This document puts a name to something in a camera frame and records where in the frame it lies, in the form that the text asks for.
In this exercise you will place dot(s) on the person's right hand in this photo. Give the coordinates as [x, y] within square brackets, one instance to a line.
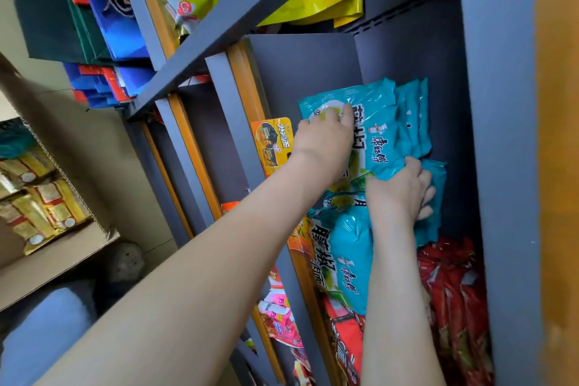
[396, 198]

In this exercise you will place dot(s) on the person's left hand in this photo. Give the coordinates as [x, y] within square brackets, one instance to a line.
[323, 146]

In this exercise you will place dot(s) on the teal instant noodle packet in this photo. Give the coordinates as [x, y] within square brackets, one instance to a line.
[380, 119]

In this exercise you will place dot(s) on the teal noodle packets row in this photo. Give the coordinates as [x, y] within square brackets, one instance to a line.
[353, 254]

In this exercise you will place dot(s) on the grey metal shelf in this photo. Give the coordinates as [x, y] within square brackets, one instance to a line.
[497, 128]

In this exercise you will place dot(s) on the cardboard box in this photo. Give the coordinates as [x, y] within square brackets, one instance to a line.
[45, 272]

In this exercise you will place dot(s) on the yellow noodle packet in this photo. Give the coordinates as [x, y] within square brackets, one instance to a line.
[9, 186]

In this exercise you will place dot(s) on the person's right forearm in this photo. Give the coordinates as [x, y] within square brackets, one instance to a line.
[393, 309]

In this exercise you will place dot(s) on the person's left forearm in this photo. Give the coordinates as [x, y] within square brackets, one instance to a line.
[181, 299]

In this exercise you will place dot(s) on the orange cartoon shelf tag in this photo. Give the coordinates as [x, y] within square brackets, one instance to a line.
[271, 146]

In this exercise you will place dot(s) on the person's left shoe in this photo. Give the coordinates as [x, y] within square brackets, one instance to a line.
[126, 263]

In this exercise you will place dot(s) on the orange snack packets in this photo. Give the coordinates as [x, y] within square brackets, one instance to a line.
[230, 205]

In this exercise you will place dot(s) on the stack of red packets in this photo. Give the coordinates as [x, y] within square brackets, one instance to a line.
[452, 299]

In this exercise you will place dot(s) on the pink snack packet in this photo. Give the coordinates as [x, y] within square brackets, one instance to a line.
[280, 318]

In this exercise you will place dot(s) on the row of blue gift bags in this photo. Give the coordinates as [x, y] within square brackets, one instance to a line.
[117, 33]

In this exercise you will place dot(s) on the bunch of small gift bags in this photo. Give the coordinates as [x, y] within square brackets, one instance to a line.
[90, 82]

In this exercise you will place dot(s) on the dark green gift bag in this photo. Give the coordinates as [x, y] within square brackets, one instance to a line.
[40, 15]

